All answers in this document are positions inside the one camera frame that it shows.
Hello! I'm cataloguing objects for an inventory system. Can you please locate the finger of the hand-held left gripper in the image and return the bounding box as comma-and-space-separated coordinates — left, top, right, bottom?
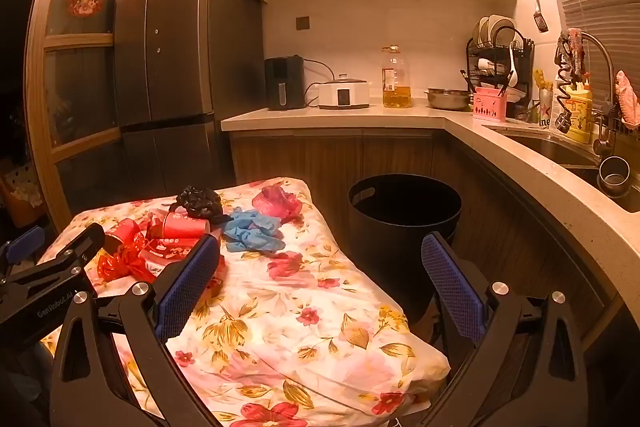
0, 226, 47, 279
10, 223, 107, 289

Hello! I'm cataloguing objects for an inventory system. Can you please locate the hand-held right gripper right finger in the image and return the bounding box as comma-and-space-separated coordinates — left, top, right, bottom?
421, 232, 588, 427

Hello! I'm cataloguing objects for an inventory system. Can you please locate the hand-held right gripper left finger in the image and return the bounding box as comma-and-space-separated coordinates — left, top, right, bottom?
50, 234, 223, 427

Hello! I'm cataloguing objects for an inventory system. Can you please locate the red paper cup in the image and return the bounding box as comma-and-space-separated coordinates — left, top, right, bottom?
106, 218, 141, 253
140, 239, 198, 261
161, 212, 212, 240

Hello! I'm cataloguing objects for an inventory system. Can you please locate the red shiny wrapper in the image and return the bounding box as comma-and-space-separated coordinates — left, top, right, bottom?
97, 247, 161, 284

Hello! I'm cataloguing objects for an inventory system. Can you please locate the black trash bin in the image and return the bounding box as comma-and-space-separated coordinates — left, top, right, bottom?
348, 174, 462, 323

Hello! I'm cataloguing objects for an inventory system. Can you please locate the blue rubber glove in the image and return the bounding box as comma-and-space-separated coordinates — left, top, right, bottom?
221, 227, 287, 254
227, 207, 283, 235

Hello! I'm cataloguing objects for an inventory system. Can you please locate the black plastic bag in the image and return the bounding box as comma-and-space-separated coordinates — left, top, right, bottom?
170, 186, 225, 224

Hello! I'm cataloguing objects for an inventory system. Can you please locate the pink plastic bag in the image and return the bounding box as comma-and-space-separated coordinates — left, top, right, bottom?
251, 186, 303, 223

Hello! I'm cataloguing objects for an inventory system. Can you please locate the floral blanket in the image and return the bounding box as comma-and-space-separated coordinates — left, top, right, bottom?
40, 177, 451, 427

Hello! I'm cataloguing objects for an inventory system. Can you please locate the steel sink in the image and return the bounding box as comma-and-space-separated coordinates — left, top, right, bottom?
492, 129, 640, 212

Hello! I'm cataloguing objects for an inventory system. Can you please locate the pink utensil holder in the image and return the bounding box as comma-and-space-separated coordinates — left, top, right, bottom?
472, 87, 508, 122

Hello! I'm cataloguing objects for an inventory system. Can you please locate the steel pot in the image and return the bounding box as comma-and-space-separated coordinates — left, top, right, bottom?
424, 88, 473, 110

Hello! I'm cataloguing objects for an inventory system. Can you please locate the steel cup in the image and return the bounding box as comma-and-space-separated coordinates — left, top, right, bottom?
598, 156, 632, 198

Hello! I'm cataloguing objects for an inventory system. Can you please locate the beer can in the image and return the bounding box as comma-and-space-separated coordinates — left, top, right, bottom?
538, 88, 553, 128

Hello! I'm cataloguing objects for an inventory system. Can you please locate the cooking oil bottle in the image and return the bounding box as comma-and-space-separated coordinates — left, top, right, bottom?
382, 46, 414, 108

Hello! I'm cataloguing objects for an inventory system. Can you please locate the wooden glass door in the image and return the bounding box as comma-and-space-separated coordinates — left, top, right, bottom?
24, 0, 156, 233

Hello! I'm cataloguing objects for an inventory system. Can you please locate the yellow detergent bottle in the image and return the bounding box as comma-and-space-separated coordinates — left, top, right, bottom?
565, 82, 593, 144

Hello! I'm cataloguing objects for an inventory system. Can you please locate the white electric cooker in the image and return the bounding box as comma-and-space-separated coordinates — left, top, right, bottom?
318, 74, 371, 110

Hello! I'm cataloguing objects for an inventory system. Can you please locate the grey refrigerator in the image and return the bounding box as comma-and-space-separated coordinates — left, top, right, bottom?
114, 0, 266, 202

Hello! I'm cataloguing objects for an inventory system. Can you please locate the white ladle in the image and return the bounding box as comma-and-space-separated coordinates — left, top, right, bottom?
507, 42, 521, 90

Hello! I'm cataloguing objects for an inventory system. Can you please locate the black dish rack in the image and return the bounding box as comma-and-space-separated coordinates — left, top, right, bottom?
466, 14, 535, 118

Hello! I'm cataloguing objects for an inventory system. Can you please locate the black air fryer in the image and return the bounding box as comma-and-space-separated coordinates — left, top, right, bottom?
264, 55, 307, 111

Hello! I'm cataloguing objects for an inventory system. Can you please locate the pink cloth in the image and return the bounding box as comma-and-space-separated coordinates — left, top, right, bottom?
614, 70, 640, 128

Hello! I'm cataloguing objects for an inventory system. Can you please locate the brown rag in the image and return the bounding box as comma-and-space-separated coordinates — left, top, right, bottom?
567, 28, 587, 75

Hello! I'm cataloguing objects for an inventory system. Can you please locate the steel kitchen faucet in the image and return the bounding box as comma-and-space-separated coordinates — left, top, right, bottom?
552, 29, 618, 158

